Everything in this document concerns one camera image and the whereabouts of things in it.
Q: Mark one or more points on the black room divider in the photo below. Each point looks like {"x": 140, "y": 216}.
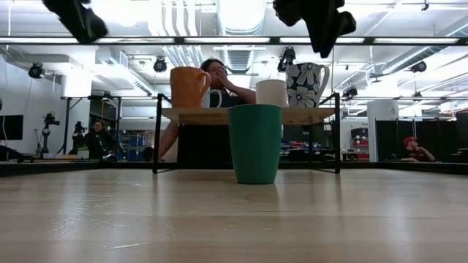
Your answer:
{"x": 438, "y": 135}

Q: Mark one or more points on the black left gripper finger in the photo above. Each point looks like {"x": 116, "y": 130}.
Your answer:
{"x": 80, "y": 22}

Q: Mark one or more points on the person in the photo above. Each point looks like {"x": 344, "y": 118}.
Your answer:
{"x": 204, "y": 139}
{"x": 98, "y": 142}
{"x": 417, "y": 153}

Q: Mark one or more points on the orange mug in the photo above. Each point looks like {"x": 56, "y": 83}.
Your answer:
{"x": 188, "y": 87}

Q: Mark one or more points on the white ribbed mug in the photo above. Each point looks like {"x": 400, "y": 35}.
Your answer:
{"x": 271, "y": 93}

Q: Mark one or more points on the black metal rack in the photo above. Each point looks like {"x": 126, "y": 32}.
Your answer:
{"x": 91, "y": 97}

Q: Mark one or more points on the navy white floral mug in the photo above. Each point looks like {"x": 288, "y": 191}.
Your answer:
{"x": 305, "y": 85}

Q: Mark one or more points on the green plastic cup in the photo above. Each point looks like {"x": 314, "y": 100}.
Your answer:
{"x": 255, "y": 146}

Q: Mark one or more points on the black overhead crossbar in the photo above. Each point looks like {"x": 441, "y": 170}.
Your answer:
{"x": 226, "y": 40}

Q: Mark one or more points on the blue storage bins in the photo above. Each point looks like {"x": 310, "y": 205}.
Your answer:
{"x": 137, "y": 144}

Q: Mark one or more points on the wooden shelf with black legs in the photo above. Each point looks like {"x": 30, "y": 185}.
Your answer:
{"x": 197, "y": 116}

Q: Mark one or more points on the rack with red bins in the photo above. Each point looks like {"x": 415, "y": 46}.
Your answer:
{"x": 360, "y": 144}

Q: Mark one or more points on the black wall monitor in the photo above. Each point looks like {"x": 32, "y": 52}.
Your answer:
{"x": 11, "y": 128}

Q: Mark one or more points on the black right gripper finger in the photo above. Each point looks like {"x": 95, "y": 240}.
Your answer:
{"x": 326, "y": 36}
{"x": 348, "y": 22}

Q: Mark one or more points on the background black robot arm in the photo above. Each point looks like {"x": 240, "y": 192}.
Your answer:
{"x": 49, "y": 124}
{"x": 79, "y": 135}

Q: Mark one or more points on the black ceiling-mounted camera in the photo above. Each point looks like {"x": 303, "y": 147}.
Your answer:
{"x": 419, "y": 66}
{"x": 36, "y": 71}
{"x": 160, "y": 65}
{"x": 286, "y": 60}
{"x": 350, "y": 92}

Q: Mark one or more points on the light blue mug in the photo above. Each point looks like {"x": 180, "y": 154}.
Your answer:
{"x": 206, "y": 100}

